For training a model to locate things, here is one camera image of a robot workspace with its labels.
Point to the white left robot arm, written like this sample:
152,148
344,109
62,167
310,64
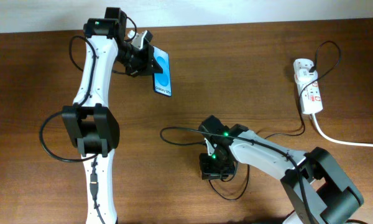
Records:
92,128

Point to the white USB charger adapter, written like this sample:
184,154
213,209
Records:
303,76

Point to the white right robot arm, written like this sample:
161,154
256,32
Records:
318,188

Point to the white power strip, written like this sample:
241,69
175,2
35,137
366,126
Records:
310,99

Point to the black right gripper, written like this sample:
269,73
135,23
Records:
207,169

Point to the blue Galaxy smartphone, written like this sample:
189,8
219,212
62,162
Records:
162,80

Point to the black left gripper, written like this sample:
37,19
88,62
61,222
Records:
145,66

